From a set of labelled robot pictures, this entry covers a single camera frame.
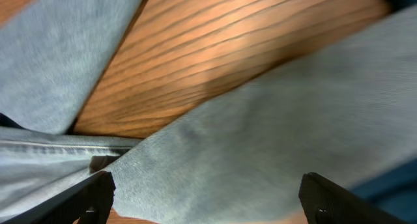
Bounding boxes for light blue jeans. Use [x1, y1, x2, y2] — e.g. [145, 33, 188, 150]
[1, 0, 416, 223]

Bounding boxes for dark blue shirt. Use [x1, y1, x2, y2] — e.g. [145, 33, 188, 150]
[351, 0, 416, 223]

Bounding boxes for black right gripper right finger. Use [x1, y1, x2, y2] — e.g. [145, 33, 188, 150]
[298, 173, 406, 224]

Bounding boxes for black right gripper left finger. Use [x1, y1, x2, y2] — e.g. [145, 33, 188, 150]
[3, 171, 116, 224]

